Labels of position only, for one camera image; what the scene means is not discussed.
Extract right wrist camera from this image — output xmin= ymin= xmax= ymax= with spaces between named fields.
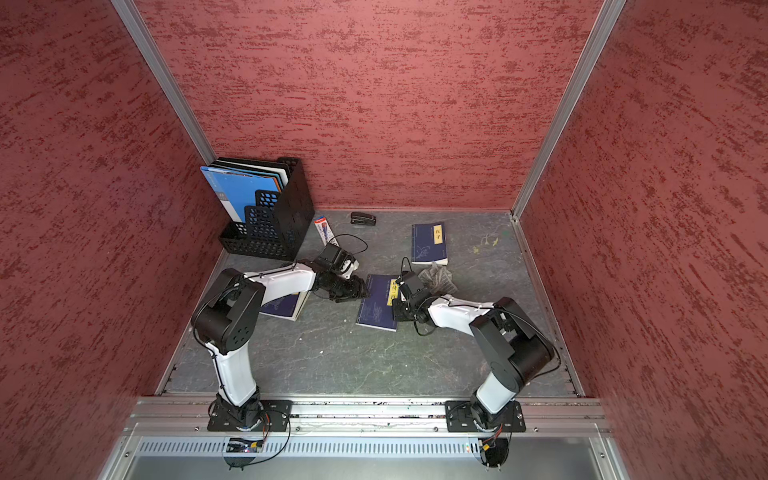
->
xmin=397 ymin=271 xmax=423 ymax=295

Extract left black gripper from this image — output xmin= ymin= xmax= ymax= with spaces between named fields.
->
xmin=321 ymin=271 xmax=371 ymax=302

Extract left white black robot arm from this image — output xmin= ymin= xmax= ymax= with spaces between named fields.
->
xmin=190 ymin=262 xmax=367 ymax=432

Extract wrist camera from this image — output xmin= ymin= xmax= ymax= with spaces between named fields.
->
xmin=314 ymin=243 xmax=359 ymax=279
xmin=397 ymin=271 xmax=423 ymax=295

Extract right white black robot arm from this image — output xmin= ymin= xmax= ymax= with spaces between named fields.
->
xmin=393 ymin=270 xmax=560 ymax=432

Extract aluminium mounting rail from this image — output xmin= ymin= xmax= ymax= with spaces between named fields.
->
xmin=123 ymin=394 xmax=612 ymax=438

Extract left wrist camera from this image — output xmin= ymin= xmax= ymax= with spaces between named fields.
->
xmin=314 ymin=243 xmax=359 ymax=279

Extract grey striped wiping cloth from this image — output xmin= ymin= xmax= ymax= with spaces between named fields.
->
xmin=418 ymin=262 xmax=458 ymax=295

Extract blue folder in organizer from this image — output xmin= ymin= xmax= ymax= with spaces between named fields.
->
xmin=200 ymin=166 xmax=283 ymax=223

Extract dark folders in organizer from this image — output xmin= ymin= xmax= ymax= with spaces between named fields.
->
xmin=212 ymin=158 xmax=291 ymax=188

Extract navy book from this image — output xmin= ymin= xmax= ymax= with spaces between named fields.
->
xmin=356 ymin=274 xmax=399 ymax=332
xmin=410 ymin=222 xmax=448 ymax=265
xmin=260 ymin=292 xmax=308 ymax=321

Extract pencil box white blue red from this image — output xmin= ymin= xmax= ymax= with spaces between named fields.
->
xmin=313 ymin=216 xmax=334 ymax=245

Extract black mesh file organizer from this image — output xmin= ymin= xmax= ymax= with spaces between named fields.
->
xmin=214 ymin=157 xmax=315 ymax=261

